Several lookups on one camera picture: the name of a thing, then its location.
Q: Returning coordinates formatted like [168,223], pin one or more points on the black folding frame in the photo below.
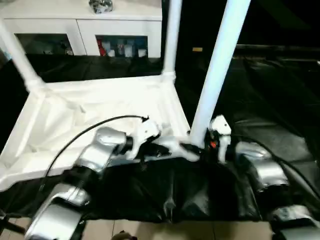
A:
[12,223]

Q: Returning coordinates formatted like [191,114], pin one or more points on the small gold label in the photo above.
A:
[197,49]

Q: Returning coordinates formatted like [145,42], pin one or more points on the dark grey bundle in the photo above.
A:
[100,5]

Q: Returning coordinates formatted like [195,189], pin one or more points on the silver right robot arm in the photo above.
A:
[270,172]

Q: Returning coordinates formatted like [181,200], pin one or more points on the white glass-door cabinet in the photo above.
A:
[75,25]

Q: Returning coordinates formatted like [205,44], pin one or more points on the white plastic table leg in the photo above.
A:
[171,37]
[20,55]
[220,62]

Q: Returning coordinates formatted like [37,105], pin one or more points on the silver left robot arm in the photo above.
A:
[100,147]

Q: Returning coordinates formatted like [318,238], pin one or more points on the long black bar device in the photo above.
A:
[275,48]

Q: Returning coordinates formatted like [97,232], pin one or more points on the black mat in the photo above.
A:
[175,187]

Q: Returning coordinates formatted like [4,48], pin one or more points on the white plastic table top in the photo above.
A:
[75,100]

